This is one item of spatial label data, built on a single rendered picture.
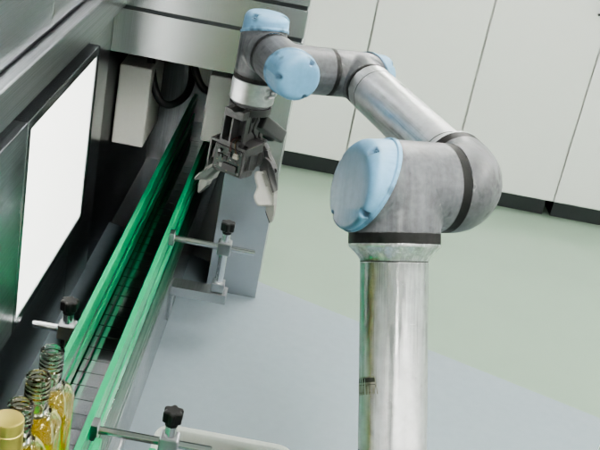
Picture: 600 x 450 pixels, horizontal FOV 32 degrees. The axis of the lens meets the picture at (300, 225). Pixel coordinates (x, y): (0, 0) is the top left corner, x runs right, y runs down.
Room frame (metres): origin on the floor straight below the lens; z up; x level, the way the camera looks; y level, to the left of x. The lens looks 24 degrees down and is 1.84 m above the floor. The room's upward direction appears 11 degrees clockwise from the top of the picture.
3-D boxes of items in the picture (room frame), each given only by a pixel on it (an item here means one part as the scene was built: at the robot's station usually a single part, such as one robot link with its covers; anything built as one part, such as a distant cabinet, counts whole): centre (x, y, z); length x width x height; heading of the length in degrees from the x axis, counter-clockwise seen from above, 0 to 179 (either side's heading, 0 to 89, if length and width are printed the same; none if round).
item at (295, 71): (1.59, 0.06, 1.40); 0.11 x 0.11 x 0.08; 28
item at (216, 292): (1.83, 0.16, 0.90); 0.17 x 0.05 x 0.23; 91
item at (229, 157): (1.66, 0.12, 1.24); 0.09 x 0.08 x 0.12; 156
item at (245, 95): (1.67, 0.12, 1.32); 0.08 x 0.08 x 0.05
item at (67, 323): (1.42, 0.35, 0.94); 0.07 x 0.04 x 0.13; 91
